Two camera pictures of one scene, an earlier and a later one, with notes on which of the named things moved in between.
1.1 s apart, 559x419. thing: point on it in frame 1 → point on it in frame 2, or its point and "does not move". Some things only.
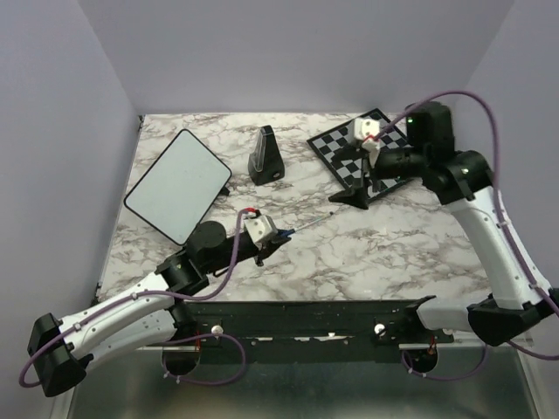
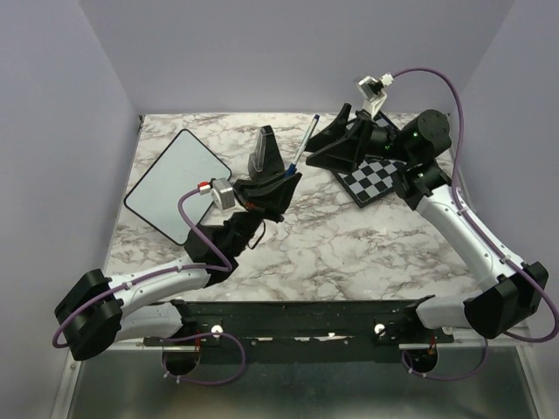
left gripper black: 271,247 → 258,201
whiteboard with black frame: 179,187 does not move
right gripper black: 355,196 → 342,154
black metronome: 265,163 does not move
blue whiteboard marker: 282,232 → 292,168
